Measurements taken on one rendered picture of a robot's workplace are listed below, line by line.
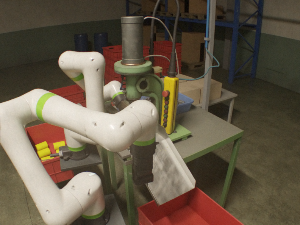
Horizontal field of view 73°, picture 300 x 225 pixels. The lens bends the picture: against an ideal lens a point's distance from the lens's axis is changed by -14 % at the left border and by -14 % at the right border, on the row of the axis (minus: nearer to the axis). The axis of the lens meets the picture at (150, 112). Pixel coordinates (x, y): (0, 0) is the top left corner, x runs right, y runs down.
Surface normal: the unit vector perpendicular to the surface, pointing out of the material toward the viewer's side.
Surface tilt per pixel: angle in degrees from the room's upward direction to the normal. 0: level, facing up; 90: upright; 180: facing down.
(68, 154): 81
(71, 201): 41
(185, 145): 0
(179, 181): 30
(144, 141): 90
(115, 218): 0
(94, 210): 90
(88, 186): 19
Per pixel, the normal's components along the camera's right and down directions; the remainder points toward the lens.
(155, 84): 0.53, 0.37
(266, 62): -0.84, 0.23
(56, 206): 0.50, -0.36
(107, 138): -0.30, 0.14
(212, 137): 0.00, -0.90
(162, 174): 0.26, -0.60
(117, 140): 0.19, 0.28
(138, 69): 0.33, 0.40
